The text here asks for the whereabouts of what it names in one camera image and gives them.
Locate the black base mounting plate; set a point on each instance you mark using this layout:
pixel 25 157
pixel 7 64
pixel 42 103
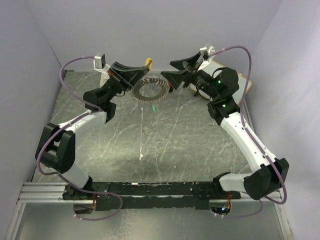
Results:
pixel 149 195

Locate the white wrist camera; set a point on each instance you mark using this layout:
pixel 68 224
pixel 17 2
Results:
pixel 206 53
pixel 100 64

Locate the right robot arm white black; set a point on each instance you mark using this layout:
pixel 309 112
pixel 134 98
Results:
pixel 268 173

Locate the green tagged key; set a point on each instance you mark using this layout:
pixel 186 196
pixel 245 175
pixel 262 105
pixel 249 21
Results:
pixel 154 108

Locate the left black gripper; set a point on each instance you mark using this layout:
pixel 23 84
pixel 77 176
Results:
pixel 128 77

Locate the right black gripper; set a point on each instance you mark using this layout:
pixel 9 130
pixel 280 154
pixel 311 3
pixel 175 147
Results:
pixel 176 77

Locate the aluminium rail frame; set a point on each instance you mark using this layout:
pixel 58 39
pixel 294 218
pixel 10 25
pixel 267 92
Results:
pixel 177 142

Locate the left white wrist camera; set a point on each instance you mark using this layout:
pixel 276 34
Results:
pixel 100 64

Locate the small whiteboard yellow frame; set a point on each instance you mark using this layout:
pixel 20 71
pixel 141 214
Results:
pixel 210 68

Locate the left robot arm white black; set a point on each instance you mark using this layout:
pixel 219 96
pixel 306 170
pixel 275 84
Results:
pixel 57 145

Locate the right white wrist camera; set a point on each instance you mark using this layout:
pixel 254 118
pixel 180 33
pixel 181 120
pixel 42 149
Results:
pixel 206 53

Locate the yellow tagged key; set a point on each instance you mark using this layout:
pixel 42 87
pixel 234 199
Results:
pixel 149 63

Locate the red black stamp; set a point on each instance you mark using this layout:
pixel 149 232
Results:
pixel 170 88

